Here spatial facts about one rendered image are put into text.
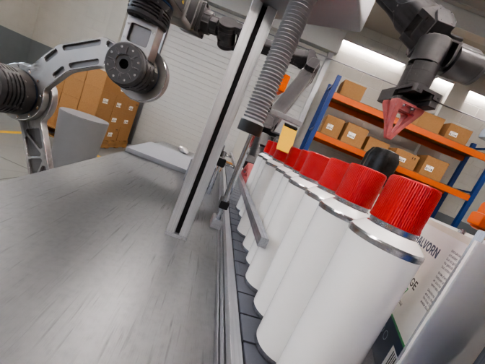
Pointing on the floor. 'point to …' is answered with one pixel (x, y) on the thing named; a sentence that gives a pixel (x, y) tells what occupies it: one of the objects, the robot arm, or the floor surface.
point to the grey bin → (76, 136)
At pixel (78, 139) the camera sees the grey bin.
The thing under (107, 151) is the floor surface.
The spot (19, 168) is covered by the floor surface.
